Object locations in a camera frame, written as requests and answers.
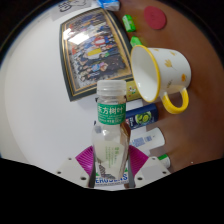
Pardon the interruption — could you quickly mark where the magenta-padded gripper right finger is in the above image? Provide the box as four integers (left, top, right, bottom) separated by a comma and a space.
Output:
127, 145, 173, 189

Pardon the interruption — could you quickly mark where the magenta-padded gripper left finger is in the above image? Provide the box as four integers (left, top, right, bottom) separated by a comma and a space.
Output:
55, 145, 96, 188

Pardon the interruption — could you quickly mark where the clear green-labelled drink bottle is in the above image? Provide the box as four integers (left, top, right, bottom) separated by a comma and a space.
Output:
91, 79, 131, 181

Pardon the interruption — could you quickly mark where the dark blue pump bottle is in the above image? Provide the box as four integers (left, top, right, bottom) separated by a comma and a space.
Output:
124, 103, 160, 130

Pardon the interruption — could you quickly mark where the framed group picture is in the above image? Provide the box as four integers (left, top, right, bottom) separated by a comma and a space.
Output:
59, 7, 143, 103

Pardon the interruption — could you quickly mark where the flat round red coaster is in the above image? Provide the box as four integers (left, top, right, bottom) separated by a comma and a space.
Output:
143, 5, 168, 30

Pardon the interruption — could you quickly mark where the white mug with yellow handle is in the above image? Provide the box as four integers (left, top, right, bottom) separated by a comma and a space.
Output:
129, 44, 193, 115

